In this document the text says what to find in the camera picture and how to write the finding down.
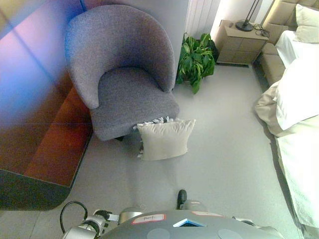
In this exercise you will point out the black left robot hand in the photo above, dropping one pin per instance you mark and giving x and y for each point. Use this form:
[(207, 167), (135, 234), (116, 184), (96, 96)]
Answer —
[(104, 214)]

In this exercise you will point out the beige fringed throw pillow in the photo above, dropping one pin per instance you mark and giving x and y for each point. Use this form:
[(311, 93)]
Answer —
[(164, 139)]

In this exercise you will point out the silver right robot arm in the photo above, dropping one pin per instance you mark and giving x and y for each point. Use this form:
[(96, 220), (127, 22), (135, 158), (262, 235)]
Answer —
[(266, 230)]

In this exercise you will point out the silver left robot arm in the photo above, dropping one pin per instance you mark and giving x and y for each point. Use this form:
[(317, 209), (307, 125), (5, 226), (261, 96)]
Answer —
[(82, 229)]

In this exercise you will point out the cream bed pillow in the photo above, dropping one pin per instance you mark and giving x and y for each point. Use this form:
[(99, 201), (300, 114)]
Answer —
[(307, 25)]

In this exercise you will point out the silver left robot leg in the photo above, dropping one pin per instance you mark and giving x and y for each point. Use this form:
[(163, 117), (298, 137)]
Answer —
[(129, 214)]

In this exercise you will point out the silver robot leg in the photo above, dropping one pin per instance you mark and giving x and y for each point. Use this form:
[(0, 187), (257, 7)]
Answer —
[(129, 214), (195, 204)]

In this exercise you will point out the grey robot torso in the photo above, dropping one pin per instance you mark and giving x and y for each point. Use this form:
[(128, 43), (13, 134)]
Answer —
[(174, 229)]

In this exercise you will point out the black right robot foot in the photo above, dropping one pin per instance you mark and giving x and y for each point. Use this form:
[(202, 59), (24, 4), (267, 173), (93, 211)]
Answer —
[(182, 196)]

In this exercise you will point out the silver right robot leg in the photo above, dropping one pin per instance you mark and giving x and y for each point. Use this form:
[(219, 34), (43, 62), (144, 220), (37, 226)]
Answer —
[(195, 204)]

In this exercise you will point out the red-brown wooden desk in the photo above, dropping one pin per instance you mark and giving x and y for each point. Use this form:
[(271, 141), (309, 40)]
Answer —
[(45, 139)]

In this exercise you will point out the grey fabric tub armchair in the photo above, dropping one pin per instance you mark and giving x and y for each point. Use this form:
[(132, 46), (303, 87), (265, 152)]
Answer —
[(124, 57)]

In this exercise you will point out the green leafy potted plant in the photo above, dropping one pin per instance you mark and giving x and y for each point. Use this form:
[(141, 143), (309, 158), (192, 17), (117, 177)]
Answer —
[(197, 59)]

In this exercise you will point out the beige bed blanket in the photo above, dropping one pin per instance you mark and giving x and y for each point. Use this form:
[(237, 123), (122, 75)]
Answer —
[(268, 109)]

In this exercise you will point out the beige wooden nightstand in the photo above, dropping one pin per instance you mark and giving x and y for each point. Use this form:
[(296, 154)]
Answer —
[(239, 47)]

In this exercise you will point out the white pleated curtain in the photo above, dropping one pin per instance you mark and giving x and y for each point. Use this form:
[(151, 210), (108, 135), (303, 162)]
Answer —
[(199, 17)]

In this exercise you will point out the beige tufted headboard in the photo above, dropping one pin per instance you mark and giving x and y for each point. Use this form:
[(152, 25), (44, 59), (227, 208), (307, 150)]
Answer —
[(274, 62)]

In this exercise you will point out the white duvet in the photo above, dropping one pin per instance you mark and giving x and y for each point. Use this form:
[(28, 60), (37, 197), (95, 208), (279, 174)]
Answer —
[(299, 87)]

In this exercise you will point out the black floor-style table lamp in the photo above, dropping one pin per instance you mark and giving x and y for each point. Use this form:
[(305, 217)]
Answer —
[(244, 25)]

